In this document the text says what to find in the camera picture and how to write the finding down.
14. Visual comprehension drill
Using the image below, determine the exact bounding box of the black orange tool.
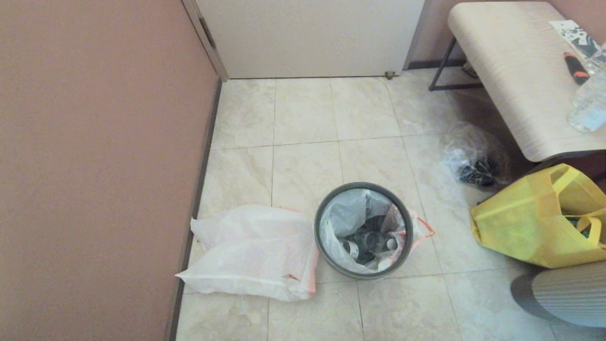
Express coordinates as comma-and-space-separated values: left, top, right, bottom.
563, 52, 590, 86

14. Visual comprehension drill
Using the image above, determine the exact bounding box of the white door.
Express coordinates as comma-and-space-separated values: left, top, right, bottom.
196, 0, 425, 79

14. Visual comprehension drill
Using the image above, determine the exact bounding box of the black metal bench frame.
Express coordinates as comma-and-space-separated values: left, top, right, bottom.
429, 37, 483, 91

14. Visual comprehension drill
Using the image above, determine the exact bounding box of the dark bottle white cap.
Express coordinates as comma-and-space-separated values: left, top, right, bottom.
369, 230, 398, 251

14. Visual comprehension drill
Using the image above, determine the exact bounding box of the clear bag with dark items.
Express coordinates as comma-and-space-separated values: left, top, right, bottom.
440, 122, 511, 190

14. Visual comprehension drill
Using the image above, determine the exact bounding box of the grey ribbed robot base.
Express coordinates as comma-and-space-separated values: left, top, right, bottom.
510, 260, 606, 328

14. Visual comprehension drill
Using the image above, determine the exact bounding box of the clear plastic bottle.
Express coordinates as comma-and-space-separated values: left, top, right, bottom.
568, 66, 606, 133

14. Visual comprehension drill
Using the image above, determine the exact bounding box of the black white printed paper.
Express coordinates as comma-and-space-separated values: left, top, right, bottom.
549, 20, 606, 61

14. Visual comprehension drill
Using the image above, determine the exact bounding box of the used trash bag red print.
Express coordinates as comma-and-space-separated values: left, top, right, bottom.
320, 188, 435, 274

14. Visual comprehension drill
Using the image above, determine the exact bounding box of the dark wall baseboard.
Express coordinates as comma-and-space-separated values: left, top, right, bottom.
166, 78, 223, 341
408, 59, 467, 70

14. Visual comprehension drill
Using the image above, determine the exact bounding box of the yellow tote bag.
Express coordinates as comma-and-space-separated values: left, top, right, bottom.
471, 164, 606, 269

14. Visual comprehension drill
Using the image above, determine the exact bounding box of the dark bottle white label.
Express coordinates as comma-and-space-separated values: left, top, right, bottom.
340, 237, 374, 263

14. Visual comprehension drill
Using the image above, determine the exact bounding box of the grey bin ring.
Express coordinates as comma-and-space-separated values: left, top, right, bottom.
314, 182, 414, 280

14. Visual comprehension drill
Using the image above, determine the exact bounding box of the light wood-grain bench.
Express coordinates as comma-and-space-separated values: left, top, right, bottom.
448, 1, 606, 162

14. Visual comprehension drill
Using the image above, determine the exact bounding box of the white plastic bag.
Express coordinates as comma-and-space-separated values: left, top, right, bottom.
175, 205, 319, 302

